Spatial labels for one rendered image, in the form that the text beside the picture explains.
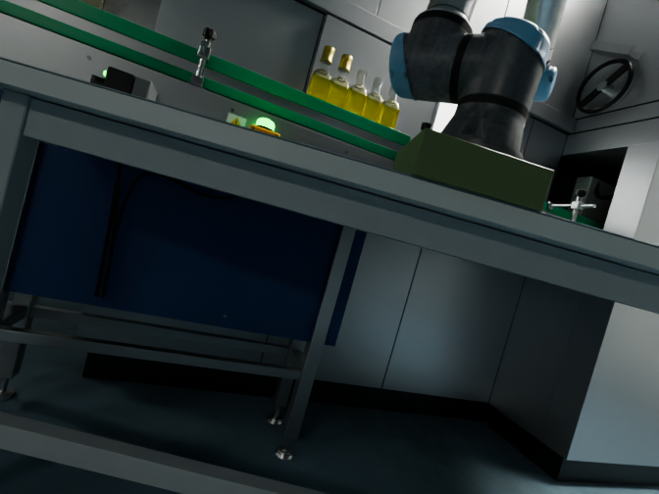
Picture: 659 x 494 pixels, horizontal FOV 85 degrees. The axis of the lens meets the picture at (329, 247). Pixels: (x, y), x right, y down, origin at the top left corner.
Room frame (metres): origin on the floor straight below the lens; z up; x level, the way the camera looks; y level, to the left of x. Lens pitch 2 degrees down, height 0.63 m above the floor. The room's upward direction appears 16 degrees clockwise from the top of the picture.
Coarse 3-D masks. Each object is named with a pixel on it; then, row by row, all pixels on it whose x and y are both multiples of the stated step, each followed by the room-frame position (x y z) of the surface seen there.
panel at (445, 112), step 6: (438, 108) 1.35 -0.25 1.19; (444, 108) 1.35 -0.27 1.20; (450, 108) 1.36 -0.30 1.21; (438, 114) 1.35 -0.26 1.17; (444, 114) 1.36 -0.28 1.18; (450, 114) 1.36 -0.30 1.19; (438, 120) 1.35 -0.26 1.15; (444, 120) 1.36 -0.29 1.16; (438, 126) 1.35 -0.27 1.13; (444, 126) 1.36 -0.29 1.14
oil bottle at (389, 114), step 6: (384, 102) 1.13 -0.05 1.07; (390, 102) 1.12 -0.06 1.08; (396, 102) 1.13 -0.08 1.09; (384, 108) 1.12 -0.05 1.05; (390, 108) 1.12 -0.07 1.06; (396, 108) 1.13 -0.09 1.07; (384, 114) 1.12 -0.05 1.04; (390, 114) 1.13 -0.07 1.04; (396, 114) 1.13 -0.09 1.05; (384, 120) 1.12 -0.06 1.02; (390, 120) 1.13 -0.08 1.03; (396, 120) 1.13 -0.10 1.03; (390, 126) 1.13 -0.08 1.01
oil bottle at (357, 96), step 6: (354, 84) 1.09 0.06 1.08; (360, 84) 1.10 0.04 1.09; (354, 90) 1.08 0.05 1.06; (360, 90) 1.08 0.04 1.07; (366, 90) 1.09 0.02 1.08; (348, 96) 1.08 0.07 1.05; (354, 96) 1.08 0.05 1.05; (360, 96) 1.09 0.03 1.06; (366, 96) 1.09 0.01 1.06; (348, 102) 1.08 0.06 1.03; (354, 102) 1.08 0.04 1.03; (360, 102) 1.09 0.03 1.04; (348, 108) 1.08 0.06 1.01; (354, 108) 1.08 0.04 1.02; (360, 108) 1.09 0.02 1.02; (360, 114) 1.09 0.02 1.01
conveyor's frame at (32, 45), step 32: (0, 32) 0.71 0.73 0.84; (32, 32) 0.73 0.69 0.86; (32, 64) 0.73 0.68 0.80; (64, 64) 0.75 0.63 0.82; (96, 64) 0.77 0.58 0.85; (128, 64) 0.78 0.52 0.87; (160, 96) 0.81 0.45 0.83; (192, 96) 0.83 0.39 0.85; (288, 128) 0.90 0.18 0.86; (384, 160) 0.99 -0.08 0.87
